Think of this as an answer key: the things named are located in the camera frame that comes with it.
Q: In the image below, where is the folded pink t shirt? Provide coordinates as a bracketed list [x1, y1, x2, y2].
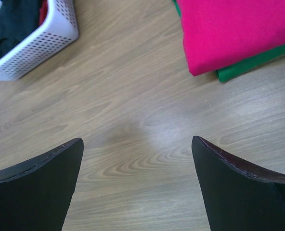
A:
[175, 0, 285, 77]

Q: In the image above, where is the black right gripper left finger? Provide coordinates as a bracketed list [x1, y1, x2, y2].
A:
[0, 138, 83, 231]

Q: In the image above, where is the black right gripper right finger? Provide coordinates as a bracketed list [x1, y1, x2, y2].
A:
[192, 136, 285, 231]

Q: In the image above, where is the white perforated plastic basket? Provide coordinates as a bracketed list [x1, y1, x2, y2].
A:
[0, 0, 79, 81]

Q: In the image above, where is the red t shirt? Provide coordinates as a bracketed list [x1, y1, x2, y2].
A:
[39, 0, 48, 25]

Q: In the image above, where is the black t shirt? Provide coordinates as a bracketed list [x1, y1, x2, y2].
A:
[0, 0, 42, 59]

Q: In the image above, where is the folded green t shirt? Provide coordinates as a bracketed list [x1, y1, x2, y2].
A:
[172, 0, 285, 83]

